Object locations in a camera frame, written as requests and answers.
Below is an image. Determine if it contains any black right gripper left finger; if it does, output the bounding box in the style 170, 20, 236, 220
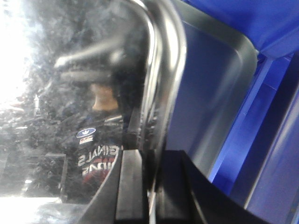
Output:
76, 149, 148, 224

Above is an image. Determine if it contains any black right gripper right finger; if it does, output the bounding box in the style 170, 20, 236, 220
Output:
156, 150, 265, 224

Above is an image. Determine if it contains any small silver tray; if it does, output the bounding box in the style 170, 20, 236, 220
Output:
0, 0, 186, 224

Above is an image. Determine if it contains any blue crate upper right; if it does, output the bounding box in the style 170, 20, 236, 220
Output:
208, 53, 299, 224

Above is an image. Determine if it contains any large silver tray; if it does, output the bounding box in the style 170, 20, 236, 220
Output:
163, 18, 258, 185

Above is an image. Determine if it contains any large blue crate upper centre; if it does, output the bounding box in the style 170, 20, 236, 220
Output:
187, 0, 299, 58

